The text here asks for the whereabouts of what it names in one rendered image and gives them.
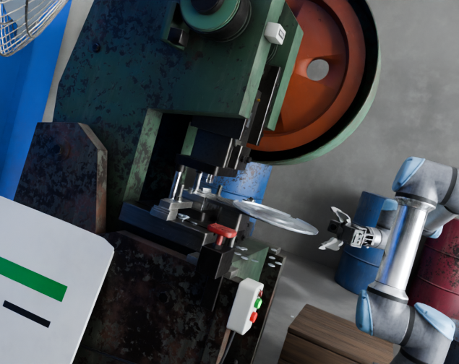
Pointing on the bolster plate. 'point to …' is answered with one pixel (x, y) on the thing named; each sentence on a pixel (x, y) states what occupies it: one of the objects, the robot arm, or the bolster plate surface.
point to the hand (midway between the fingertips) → (322, 227)
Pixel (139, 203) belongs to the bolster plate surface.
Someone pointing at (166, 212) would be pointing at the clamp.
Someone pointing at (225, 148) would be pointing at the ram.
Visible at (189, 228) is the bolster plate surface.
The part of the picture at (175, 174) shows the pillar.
